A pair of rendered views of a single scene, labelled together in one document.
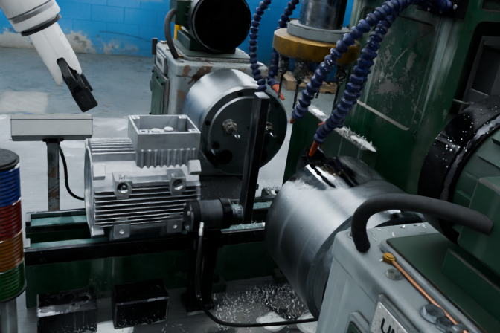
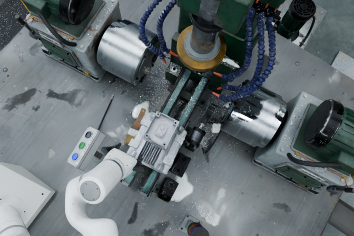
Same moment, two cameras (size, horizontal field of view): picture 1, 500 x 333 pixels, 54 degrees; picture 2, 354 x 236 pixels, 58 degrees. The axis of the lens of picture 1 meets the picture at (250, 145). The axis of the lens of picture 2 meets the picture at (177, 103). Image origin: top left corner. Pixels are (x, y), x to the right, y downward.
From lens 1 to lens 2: 118 cm
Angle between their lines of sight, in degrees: 58
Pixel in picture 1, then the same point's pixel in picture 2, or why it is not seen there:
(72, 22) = not seen: outside the picture
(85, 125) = (101, 136)
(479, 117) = (330, 134)
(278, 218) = (231, 131)
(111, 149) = (154, 155)
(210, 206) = (198, 137)
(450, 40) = not seen: hidden behind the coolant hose
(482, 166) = (332, 145)
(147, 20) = not seen: outside the picture
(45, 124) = (89, 154)
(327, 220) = (259, 134)
